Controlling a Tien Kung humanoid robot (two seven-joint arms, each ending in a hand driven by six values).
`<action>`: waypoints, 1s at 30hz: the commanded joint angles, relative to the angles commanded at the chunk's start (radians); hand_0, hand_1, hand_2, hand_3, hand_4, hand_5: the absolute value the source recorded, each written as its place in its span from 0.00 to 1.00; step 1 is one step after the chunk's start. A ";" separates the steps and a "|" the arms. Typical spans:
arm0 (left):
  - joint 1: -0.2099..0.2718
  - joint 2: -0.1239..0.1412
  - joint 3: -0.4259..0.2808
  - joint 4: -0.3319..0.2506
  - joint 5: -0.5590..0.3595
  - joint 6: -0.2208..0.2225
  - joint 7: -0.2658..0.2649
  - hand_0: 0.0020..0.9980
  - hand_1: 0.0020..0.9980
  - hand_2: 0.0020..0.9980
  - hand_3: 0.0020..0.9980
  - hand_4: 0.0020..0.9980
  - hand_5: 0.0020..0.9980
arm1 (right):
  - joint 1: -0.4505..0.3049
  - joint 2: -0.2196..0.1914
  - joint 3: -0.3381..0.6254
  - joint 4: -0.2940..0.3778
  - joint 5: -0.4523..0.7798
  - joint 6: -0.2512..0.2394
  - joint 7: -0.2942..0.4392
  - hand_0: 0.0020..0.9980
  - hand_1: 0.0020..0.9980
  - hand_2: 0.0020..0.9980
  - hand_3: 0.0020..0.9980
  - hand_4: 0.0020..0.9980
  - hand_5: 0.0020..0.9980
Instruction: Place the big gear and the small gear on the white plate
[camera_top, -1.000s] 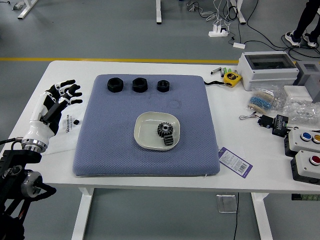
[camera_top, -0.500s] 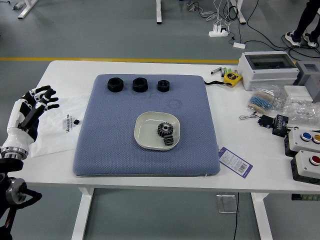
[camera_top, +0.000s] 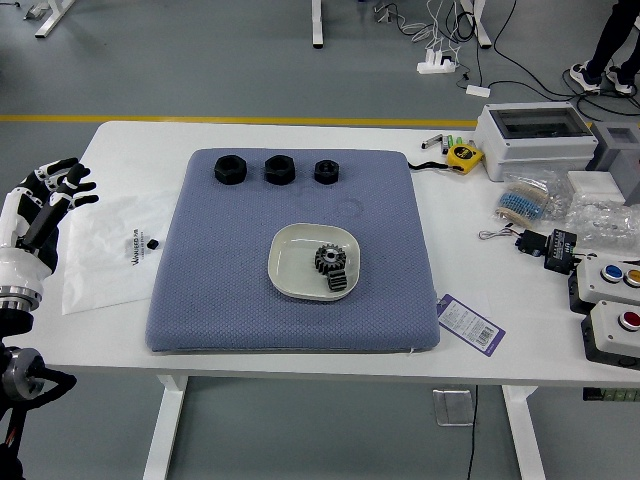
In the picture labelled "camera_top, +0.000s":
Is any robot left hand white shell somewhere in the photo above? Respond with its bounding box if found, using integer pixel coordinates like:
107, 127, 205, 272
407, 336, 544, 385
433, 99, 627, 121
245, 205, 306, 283
0, 157, 100, 290

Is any big black gear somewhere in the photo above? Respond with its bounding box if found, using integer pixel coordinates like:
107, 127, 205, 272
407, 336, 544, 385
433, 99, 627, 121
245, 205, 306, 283
313, 243, 349, 275

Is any small black gear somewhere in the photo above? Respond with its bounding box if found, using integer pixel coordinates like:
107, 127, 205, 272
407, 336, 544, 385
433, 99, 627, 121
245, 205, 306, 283
325, 268, 350, 293

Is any large black hex nut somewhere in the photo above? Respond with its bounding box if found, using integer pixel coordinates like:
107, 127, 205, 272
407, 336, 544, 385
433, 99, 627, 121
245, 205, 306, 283
214, 154, 248, 187
264, 154, 297, 186

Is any small black hex nut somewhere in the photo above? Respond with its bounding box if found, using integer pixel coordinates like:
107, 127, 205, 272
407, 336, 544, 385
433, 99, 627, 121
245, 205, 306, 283
313, 158, 342, 186

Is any blue and yellow button box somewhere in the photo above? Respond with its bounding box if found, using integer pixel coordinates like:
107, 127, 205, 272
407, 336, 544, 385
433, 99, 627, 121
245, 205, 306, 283
567, 255, 640, 316

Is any white flat box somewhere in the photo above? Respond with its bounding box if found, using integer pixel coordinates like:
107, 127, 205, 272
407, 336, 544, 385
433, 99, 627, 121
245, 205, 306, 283
567, 170, 626, 204

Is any red button box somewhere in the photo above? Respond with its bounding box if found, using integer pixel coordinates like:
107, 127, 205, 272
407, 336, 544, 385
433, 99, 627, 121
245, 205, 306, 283
580, 299, 640, 371

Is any grey square box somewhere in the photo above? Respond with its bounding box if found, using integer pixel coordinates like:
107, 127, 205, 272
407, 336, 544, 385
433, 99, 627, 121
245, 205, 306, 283
587, 121, 640, 206

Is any clear printed plastic bag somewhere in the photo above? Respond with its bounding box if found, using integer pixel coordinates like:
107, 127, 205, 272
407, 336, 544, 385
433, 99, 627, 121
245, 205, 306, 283
61, 192, 174, 316

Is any white background table leg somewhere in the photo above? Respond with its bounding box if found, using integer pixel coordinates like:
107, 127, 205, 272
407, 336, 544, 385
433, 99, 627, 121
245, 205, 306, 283
34, 0, 76, 39
311, 0, 326, 50
459, 0, 494, 50

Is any cream square dish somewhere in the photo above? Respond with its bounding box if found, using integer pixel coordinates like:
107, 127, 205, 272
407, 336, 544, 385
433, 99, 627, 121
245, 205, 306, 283
267, 222, 363, 302

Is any blue-grey quilted cushion mat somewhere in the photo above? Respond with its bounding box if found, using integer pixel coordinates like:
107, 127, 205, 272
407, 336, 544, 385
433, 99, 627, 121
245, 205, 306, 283
144, 147, 442, 355

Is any purple label tag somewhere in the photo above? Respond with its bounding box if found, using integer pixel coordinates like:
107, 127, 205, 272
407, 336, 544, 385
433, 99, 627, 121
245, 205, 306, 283
435, 292, 506, 357

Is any clear plastic holder under table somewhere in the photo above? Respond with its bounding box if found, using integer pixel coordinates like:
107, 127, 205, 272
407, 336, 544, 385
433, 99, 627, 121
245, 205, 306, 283
432, 388, 475, 427

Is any white power strip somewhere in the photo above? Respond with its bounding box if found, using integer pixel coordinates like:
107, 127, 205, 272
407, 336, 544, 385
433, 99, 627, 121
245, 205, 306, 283
417, 47, 460, 75

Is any blue resistor strip bundle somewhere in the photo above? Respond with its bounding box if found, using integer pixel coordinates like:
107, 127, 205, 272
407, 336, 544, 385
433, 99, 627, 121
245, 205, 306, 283
494, 180, 551, 224

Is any clear bag of small parts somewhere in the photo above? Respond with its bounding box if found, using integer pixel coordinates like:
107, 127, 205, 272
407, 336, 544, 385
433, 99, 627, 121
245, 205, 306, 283
502, 167, 571, 221

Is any black module with green lights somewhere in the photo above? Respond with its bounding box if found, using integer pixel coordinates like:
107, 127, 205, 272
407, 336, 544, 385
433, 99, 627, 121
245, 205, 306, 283
543, 228, 581, 275

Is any clear bubble plastic bag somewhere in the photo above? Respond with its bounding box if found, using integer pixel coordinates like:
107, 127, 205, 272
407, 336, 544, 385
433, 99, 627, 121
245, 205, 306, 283
564, 192, 640, 259

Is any black table control panel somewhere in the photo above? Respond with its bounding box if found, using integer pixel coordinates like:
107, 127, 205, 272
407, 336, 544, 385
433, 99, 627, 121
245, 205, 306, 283
582, 387, 640, 402

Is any person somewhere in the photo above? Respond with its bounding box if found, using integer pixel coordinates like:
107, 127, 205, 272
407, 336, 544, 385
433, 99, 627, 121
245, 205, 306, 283
569, 0, 640, 96

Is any yellow tape measure with strap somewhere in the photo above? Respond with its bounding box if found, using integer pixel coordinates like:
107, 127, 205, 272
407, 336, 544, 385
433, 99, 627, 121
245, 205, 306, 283
407, 143, 486, 174

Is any white floor cable bundle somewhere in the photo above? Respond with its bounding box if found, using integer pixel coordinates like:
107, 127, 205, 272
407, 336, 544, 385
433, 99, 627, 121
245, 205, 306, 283
399, 0, 469, 57

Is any black cable under table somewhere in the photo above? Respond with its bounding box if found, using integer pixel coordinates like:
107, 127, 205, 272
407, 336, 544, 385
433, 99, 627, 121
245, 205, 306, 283
463, 384, 480, 480

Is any black module with wires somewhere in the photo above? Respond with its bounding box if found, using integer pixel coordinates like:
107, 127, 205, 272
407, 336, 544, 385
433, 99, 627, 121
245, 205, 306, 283
478, 223, 550, 259

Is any grey enclosure with clear lid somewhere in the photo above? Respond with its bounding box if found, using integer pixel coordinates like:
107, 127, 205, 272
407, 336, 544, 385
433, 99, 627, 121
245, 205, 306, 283
473, 101, 600, 183

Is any black floor cable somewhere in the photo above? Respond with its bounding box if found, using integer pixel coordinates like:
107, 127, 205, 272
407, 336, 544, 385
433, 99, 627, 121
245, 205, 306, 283
469, 0, 640, 119

